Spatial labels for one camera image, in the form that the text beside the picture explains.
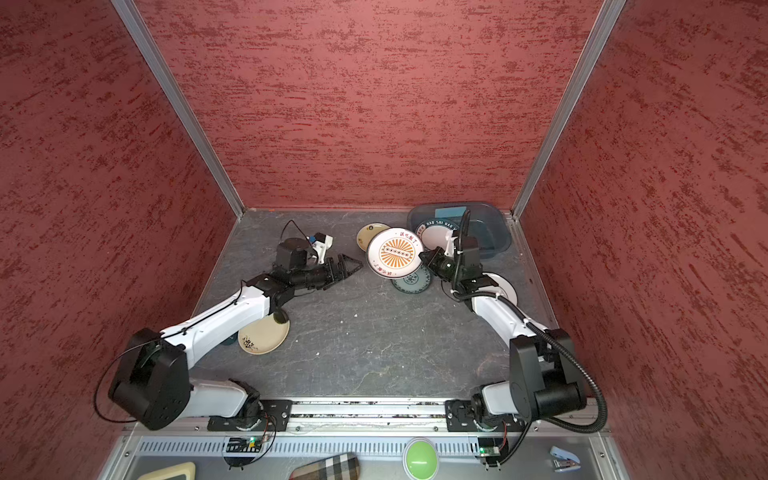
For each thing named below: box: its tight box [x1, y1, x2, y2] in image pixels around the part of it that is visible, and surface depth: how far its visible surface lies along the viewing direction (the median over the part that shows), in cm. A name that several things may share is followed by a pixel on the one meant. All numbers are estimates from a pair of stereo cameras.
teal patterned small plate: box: [391, 264, 431, 295], surface depth 102 cm
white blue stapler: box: [549, 446, 581, 473], surface depth 69 cm
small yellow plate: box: [356, 222, 391, 253], surface depth 116 cm
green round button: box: [402, 436, 439, 480], surface depth 68 cm
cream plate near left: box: [237, 314, 291, 355], surface depth 87 cm
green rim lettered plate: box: [415, 218, 459, 251], surface depth 116 cm
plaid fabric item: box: [289, 452, 361, 480], surface depth 66 cm
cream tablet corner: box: [137, 462, 197, 480], surface depth 67 cm
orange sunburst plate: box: [366, 227, 425, 280], surface depth 91 cm
